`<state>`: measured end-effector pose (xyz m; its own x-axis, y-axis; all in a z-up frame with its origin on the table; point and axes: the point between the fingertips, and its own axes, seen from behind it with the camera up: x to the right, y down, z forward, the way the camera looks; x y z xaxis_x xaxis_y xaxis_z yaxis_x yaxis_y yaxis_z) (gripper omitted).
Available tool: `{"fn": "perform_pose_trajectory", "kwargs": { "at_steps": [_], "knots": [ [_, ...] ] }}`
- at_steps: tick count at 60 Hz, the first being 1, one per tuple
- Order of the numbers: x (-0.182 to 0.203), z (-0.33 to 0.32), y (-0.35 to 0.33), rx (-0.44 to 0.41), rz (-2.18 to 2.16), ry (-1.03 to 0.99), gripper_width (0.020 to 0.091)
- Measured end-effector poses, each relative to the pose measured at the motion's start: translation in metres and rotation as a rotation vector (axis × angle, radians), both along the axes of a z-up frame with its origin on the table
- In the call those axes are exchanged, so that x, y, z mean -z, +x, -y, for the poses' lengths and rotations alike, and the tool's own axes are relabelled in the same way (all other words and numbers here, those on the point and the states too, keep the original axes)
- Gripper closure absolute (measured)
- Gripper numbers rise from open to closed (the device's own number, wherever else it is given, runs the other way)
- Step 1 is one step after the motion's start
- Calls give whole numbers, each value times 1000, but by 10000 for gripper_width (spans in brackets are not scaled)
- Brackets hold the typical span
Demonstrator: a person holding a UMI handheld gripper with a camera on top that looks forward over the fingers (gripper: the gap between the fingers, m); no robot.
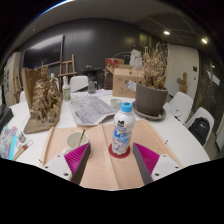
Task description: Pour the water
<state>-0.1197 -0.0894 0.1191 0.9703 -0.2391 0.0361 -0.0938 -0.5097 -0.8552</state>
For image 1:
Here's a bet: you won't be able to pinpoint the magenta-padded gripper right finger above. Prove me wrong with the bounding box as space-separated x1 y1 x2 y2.
132 142 184 186

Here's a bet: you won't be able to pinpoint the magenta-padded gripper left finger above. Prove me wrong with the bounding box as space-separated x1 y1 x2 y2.
42 142 92 185

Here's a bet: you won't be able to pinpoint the blue-capped white drink bottle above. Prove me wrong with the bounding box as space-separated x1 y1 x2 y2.
111 101 137 156

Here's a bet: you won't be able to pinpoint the white ceramic mug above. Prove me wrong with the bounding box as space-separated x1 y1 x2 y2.
62 130 91 156

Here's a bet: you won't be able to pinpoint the gold stick in mug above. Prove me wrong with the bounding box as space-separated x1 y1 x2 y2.
77 127 87 148

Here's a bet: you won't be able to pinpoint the grey plant saucer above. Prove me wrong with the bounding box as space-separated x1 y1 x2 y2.
132 101 167 122

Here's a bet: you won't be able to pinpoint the grey printed newspaper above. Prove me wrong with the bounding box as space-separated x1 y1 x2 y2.
68 95 118 127

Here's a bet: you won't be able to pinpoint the wooden paint brushes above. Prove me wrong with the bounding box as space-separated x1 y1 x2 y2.
12 139 34 162

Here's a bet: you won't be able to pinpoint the loose papers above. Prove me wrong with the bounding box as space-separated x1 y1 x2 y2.
164 103 184 122

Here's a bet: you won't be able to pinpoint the grey pot with dried plant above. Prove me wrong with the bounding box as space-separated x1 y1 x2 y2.
134 42 169 117

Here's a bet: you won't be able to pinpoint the small paint jar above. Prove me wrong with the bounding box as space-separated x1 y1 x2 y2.
16 130 27 144

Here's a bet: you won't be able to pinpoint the black backpack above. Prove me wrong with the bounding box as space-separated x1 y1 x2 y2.
188 116 211 145

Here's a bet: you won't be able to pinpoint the white spray bottle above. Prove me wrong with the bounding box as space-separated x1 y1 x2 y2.
62 75 72 102

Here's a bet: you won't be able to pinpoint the white chair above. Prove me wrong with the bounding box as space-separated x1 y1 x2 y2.
166 91 194 125
19 90 28 103
69 75 89 94
184 106 215 148

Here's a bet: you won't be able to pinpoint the dark glass jug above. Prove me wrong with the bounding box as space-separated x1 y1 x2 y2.
87 77 98 95

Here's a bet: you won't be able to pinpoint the brown cardboard box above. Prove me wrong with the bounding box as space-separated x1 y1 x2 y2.
112 67 145 99

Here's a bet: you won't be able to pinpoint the black flat box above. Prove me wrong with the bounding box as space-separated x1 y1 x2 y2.
0 106 14 133

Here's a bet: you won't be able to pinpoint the wooden figure statue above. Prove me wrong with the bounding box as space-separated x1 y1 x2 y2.
176 72 188 94

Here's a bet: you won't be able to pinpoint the red box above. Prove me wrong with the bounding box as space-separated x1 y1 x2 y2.
104 57 125 75

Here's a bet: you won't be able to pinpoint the white plastic bag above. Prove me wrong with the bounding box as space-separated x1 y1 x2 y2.
129 48 144 69

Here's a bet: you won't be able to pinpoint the white cabinet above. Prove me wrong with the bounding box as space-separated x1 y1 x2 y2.
3 51 22 108

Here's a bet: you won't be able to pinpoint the bright ceiling light panel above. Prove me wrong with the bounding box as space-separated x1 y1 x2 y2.
34 0 76 19

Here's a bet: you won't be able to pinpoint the black wall television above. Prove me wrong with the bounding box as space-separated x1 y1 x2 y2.
22 34 65 70

